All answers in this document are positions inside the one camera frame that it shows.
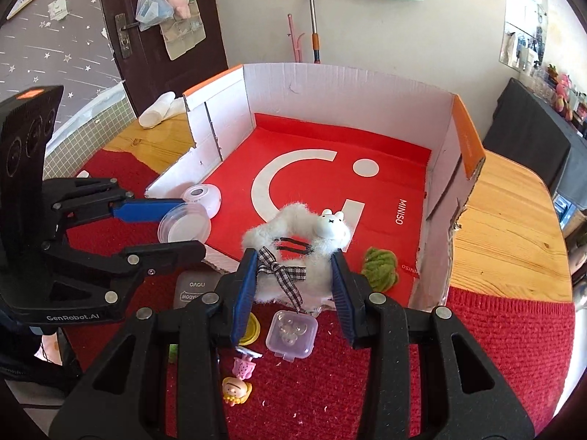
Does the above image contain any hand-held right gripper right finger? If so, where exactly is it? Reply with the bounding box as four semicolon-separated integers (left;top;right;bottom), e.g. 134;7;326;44
330;252;537;440

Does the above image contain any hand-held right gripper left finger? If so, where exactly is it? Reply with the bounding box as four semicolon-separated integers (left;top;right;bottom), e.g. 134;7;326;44
48;247;260;440

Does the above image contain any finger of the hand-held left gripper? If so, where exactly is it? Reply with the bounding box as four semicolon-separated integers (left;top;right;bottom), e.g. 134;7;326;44
43;176;184;239
43;241;207;305

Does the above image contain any clear round plastic dish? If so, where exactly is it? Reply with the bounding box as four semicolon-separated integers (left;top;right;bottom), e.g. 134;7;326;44
157;202;212;243

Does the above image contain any yellow bottle cap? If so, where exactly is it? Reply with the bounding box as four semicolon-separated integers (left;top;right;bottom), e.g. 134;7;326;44
238;312;262;347

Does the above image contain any grey eyeshadow case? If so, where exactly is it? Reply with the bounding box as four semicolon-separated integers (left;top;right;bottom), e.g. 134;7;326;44
174;270;234;315

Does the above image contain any large green fluffy scrunchie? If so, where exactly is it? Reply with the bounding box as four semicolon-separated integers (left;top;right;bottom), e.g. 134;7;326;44
360;246;401;293

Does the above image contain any white pink round device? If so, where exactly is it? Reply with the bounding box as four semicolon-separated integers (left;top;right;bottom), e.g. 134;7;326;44
180;183;223;218

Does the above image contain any small clear plastic box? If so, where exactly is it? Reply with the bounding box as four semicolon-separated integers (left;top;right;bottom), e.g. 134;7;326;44
266;310;318;362

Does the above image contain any white fluffy bunny scrunchie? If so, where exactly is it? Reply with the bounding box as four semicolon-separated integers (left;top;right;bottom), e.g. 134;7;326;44
241;204;354;312

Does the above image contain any pink doll figurine keychain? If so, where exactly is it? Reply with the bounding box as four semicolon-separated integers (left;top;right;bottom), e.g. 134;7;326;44
221;346;262;405

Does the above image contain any red-lined cardboard box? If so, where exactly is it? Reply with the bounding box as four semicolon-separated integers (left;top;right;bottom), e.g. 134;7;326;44
144;62;486;312

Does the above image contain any white grid-pattern ledge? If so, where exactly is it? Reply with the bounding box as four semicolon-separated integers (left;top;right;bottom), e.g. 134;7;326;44
43;85;138;179

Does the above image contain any red knitted cloth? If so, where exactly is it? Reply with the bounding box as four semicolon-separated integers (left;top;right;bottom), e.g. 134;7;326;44
59;149;576;440

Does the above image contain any beige hanging organizer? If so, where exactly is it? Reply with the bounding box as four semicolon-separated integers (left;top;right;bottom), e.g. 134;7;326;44
160;14;205;61

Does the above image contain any clear plastic bag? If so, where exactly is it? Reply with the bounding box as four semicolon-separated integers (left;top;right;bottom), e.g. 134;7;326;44
135;0;175;32

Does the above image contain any dark brown door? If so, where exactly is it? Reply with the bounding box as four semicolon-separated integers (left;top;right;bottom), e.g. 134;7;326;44
96;0;229;117

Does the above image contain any black cloth-covered furniture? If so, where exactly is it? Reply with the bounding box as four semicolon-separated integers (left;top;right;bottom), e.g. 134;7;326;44
482;78;587;193

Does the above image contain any cluster of small toys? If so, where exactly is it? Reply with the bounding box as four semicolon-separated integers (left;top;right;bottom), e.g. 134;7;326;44
546;64;587;124

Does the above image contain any metal door handle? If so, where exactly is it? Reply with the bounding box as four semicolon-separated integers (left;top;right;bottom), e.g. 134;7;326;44
114;13;141;59

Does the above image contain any mop handle with orange grip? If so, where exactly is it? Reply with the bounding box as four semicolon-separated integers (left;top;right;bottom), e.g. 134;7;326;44
306;0;322;64

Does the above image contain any wall mirror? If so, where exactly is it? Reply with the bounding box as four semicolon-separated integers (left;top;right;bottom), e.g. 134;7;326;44
499;0;548;72

